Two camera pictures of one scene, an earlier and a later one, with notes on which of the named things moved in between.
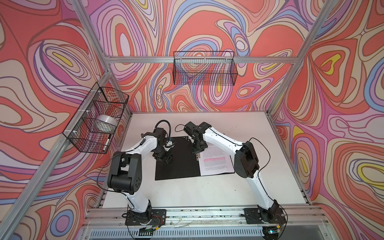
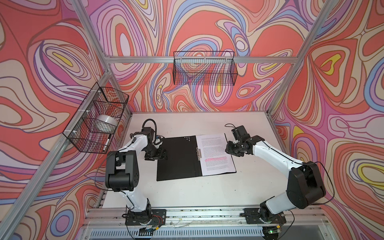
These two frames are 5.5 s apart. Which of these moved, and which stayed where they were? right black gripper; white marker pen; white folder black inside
Moved: right black gripper
Stayed: white marker pen; white folder black inside
